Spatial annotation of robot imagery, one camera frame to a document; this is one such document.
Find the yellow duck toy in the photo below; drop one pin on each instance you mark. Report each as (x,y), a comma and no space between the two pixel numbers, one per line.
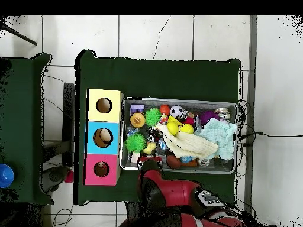
(149,148)

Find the orange tiger plush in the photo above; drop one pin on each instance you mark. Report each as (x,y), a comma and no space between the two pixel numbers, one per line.
(102,165)

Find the cream waffle cloth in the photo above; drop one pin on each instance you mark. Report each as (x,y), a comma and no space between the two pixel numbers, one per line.
(189,144)

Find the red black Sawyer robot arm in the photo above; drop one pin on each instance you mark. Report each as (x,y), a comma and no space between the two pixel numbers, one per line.
(180,191)

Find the wooden box with three holes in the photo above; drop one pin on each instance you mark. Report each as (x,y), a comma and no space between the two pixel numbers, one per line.
(113,146)

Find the shallow silver mesh bin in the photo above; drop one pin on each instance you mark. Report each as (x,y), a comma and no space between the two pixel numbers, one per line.
(213,105)

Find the green spiky rubber ball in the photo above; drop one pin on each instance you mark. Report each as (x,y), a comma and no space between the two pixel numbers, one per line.
(153,117)
(135,142)

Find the brown toy football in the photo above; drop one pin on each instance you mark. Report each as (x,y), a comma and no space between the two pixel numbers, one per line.
(172,162)

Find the toy hamburger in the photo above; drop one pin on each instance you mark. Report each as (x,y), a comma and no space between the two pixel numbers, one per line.
(137,120)

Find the yellow smiley ball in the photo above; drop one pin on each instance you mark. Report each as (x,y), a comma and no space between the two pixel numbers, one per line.
(172,128)

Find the orange red ball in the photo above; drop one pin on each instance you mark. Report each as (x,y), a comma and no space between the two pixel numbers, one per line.
(165,110)

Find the black white soccer ball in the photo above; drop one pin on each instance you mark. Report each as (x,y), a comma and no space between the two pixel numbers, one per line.
(176,111)

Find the small red floor ball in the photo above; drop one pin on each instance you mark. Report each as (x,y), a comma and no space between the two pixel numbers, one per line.
(69,177)

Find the mint green waffle cloth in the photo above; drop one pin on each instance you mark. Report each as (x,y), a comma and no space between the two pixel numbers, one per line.
(222,139)

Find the dark grey rounded object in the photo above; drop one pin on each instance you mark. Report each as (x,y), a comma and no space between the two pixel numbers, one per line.
(55,176)

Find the blue plastic cup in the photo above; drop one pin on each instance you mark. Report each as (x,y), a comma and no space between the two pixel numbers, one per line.
(6,176)

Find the dark green side table cloth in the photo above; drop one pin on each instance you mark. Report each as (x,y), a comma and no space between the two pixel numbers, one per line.
(21,94)

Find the black tripod leg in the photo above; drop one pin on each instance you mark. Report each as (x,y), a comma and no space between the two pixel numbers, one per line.
(23,39)

